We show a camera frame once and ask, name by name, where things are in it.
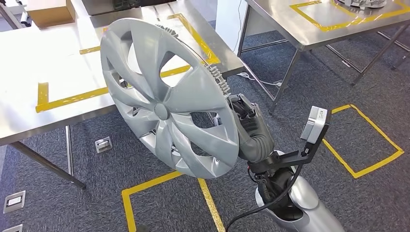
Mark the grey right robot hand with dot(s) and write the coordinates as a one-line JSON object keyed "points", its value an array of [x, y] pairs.
{"points": [[253, 128]]}

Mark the silver plastic hubcap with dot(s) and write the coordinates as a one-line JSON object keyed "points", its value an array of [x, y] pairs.
{"points": [[166, 112], [362, 3]]}

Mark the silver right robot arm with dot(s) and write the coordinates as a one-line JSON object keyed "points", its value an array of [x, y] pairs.
{"points": [[307, 208]]}

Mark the steel workbench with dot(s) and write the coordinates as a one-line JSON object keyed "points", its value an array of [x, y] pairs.
{"points": [[320, 32], [48, 64]]}

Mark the yellow bench tape square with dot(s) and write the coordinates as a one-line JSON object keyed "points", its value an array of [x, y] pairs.
{"points": [[64, 101], [205, 48]]}

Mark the white cabinet panel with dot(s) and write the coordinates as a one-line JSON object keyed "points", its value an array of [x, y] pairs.
{"points": [[227, 22]]}

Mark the yellow floor tape square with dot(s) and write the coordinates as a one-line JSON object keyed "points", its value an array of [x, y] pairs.
{"points": [[362, 173], [128, 211]]}

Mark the silver floor socket plate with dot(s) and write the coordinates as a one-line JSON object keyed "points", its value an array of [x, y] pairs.
{"points": [[103, 144]]}

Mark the brown cardboard box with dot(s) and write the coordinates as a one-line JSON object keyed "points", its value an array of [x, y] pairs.
{"points": [[51, 11]]}

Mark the white floor socket plate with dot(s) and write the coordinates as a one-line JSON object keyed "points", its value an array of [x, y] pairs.
{"points": [[11, 229], [14, 201]]}

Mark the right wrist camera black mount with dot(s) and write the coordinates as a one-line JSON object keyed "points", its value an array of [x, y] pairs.
{"points": [[315, 125]]}

